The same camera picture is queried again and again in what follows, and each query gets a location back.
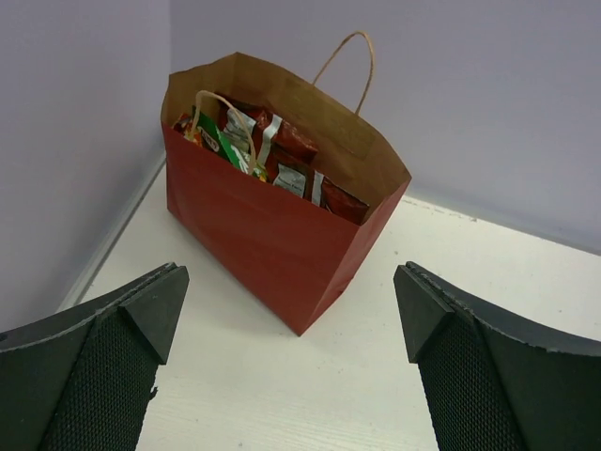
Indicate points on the green snack bag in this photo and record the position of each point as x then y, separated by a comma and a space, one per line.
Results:
220, 141

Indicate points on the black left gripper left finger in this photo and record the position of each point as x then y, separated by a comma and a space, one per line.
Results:
82, 378

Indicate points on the red paper bag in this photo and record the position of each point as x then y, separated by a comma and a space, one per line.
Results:
295, 257

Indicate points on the bright red patterned snack bag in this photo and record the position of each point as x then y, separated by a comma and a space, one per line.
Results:
184, 127

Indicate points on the dark red chip bag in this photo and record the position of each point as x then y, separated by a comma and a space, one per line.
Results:
302, 180
267, 130

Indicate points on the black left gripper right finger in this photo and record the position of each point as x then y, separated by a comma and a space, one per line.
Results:
492, 379

